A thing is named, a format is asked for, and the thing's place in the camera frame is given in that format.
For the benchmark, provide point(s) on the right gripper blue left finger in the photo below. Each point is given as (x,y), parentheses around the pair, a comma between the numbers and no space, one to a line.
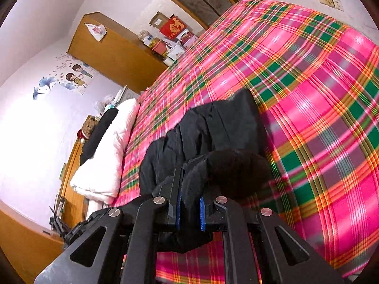
(174,201)

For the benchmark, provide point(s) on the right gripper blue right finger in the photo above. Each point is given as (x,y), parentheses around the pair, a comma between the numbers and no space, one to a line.
(206,210)

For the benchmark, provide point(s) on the black padded jacket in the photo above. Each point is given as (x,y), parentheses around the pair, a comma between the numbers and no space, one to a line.
(219,146)

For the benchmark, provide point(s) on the white folded quilt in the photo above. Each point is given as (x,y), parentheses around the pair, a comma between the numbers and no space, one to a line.
(99,177)

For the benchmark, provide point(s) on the black pillow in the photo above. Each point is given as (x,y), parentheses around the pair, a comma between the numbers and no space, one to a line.
(97,130)

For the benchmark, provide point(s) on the pink green plaid bedsheet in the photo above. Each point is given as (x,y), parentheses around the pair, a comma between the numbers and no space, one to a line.
(315,81)

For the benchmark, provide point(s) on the wooden wardrobe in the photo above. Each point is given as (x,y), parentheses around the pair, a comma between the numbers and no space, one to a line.
(120,55)

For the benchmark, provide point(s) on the red gift box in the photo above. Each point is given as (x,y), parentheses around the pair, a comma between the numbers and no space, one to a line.
(172,28)

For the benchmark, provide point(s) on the cardboard box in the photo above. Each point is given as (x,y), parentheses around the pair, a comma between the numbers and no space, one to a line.
(158,20)

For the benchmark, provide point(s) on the white plastic bag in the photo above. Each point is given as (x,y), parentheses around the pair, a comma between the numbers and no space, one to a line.
(97,31)

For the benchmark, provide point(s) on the cartoon couple wall sticker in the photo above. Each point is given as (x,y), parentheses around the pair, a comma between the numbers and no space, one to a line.
(69,73)

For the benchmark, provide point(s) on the wall switch panel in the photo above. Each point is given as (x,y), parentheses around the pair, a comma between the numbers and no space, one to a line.
(333,4)

